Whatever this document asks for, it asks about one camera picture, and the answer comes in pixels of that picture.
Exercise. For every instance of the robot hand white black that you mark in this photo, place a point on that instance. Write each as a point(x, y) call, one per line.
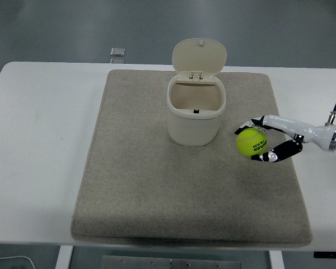
point(291, 134)

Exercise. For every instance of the yellow-green tennis ball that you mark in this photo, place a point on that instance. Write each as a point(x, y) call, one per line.
point(251, 142)

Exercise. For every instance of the cream bin with open lid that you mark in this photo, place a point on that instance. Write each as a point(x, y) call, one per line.
point(196, 95)

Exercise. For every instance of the beige fabric mat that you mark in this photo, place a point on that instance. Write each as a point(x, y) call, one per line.
point(189, 165)

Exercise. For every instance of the white table leg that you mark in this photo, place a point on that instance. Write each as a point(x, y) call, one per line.
point(275, 259)
point(64, 257)

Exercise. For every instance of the black table control panel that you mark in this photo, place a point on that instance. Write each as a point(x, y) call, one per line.
point(330, 255)

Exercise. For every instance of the silver floor socket plate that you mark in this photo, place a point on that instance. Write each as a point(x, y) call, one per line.
point(117, 51)

